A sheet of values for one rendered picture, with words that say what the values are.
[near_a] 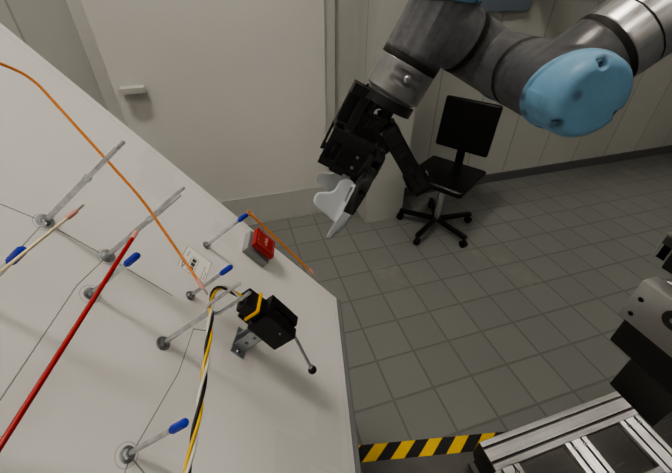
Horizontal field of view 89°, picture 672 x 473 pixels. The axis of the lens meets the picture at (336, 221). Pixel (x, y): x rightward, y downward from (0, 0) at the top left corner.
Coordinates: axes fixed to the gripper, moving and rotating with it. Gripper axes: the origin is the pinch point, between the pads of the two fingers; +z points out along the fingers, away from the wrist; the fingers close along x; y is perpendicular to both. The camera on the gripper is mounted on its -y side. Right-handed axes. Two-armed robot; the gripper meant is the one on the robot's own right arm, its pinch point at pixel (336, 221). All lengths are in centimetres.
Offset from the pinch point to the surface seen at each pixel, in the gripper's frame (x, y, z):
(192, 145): -164, 66, 74
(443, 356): -70, -99, 79
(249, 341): 12.3, 5.1, 17.7
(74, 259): 16.4, 27.8, 9.8
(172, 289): 11.1, 17.8, 14.4
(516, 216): -193, -171, 26
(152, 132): -157, 88, 74
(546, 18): -236, -115, -98
